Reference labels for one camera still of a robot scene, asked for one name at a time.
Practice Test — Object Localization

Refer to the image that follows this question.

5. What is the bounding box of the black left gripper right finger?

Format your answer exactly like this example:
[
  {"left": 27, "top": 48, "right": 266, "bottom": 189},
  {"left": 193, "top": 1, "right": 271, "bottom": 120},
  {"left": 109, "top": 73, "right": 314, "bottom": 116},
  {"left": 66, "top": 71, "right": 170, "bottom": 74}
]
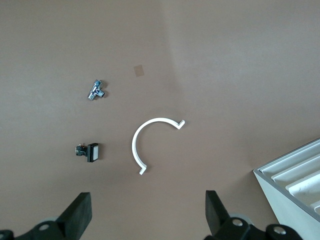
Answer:
[{"left": 204, "top": 190, "right": 305, "bottom": 240}]

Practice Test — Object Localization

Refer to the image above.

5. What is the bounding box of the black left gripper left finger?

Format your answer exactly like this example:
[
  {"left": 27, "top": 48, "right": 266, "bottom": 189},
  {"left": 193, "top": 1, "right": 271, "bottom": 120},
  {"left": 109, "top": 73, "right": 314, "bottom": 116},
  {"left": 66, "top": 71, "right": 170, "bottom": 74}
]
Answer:
[{"left": 0, "top": 191, "right": 93, "bottom": 240}]

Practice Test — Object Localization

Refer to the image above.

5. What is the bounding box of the white plastic drawer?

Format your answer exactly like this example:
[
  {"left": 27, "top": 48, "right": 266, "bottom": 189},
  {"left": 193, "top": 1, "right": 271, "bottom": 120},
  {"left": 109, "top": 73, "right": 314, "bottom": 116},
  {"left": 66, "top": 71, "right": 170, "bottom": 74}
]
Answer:
[
  {"left": 271, "top": 156, "right": 320, "bottom": 190},
  {"left": 259, "top": 143, "right": 320, "bottom": 179},
  {"left": 288, "top": 174, "right": 320, "bottom": 207}
]

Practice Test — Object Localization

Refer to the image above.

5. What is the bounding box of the white drawer cabinet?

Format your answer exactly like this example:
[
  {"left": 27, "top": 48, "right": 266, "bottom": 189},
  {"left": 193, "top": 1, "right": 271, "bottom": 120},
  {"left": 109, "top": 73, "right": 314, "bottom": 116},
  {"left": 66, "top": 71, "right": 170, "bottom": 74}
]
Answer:
[{"left": 253, "top": 137, "right": 320, "bottom": 225}]

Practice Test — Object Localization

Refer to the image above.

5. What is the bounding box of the black square white-faced push button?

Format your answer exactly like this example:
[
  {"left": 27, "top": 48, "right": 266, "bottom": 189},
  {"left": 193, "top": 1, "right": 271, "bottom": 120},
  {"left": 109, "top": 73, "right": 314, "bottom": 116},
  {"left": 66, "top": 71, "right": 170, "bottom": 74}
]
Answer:
[{"left": 74, "top": 142, "right": 101, "bottom": 163}]

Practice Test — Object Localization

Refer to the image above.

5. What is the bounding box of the white curved plastic clip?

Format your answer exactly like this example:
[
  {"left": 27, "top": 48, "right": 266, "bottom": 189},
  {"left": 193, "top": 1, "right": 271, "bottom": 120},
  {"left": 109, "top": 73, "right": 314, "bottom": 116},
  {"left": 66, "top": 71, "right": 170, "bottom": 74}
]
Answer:
[{"left": 131, "top": 117, "right": 186, "bottom": 176}]

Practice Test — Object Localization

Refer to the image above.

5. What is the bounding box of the brown tape patch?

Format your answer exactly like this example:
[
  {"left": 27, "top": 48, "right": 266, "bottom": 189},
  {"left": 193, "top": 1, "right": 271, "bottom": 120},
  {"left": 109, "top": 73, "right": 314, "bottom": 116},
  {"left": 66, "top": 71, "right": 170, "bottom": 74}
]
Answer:
[{"left": 133, "top": 64, "right": 146, "bottom": 77}]

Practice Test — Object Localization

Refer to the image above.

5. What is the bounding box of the small blue silver switch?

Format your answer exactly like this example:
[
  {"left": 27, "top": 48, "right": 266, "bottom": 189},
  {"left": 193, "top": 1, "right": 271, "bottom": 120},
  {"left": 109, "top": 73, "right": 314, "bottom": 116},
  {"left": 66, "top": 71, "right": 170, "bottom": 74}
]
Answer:
[{"left": 87, "top": 79, "right": 107, "bottom": 101}]

